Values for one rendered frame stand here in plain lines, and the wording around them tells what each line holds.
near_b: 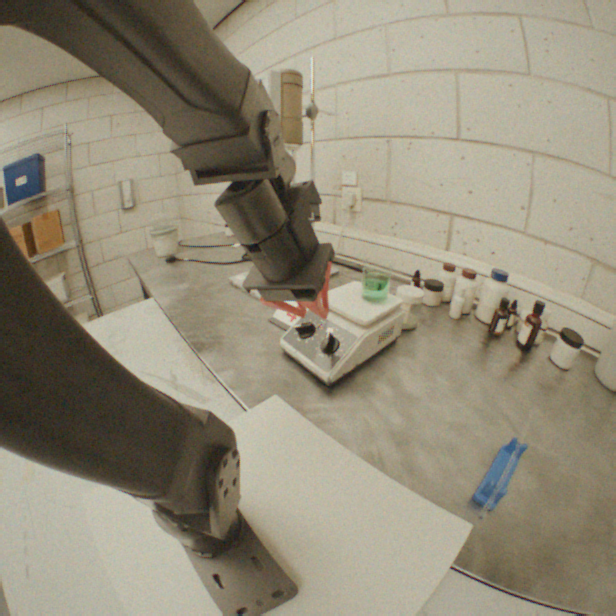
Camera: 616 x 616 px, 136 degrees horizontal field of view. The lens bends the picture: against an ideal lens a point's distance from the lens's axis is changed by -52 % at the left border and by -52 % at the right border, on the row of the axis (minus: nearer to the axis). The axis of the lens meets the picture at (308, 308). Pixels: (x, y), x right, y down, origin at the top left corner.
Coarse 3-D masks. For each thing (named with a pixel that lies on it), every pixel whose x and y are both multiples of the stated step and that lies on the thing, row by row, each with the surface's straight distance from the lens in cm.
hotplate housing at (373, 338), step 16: (336, 320) 44; (352, 320) 43; (384, 320) 45; (400, 320) 49; (368, 336) 41; (384, 336) 46; (288, 352) 46; (352, 352) 40; (368, 352) 44; (320, 368) 40; (336, 368) 39; (352, 368) 42
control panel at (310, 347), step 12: (312, 312) 46; (324, 324) 44; (336, 324) 43; (288, 336) 45; (312, 336) 43; (324, 336) 42; (336, 336) 41; (348, 336) 41; (300, 348) 43; (312, 348) 42; (348, 348) 40; (312, 360) 41; (324, 360) 40; (336, 360) 39
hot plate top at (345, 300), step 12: (336, 288) 50; (348, 288) 51; (360, 288) 51; (336, 300) 46; (348, 300) 46; (360, 300) 46; (396, 300) 48; (348, 312) 42; (360, 312) 42; (372, 312) 43; (384, 312) 44
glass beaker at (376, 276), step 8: (368, 256) 46; (376, 256) 47; (368, 264) 47; (376, 264) 47; (384, 264) 47; (392, 264) 46; (368, 272) 43; (376, 272) 43; (384, 272) 43; (368, 280) 44; (376, 280) 43; (384, 280) 44; (368, 288) 44; (376, 288) 44; (384, 288) 44; (360, 296) 47; (368, 296) 45; (376, 296) 44; (384, 296) 45; (376, 304) 45
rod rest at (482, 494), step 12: (504, 444) 41; (516, 444) 39; (504, 456) 40; (516, 456) 40; (492, 468) 38; (504, 468) 39; (492, 480) 33; (504, 480) 38; (480, 492) 35; (492, 492) 34; (504, 492) 34; (480, 504) 36; (492, 504) 35
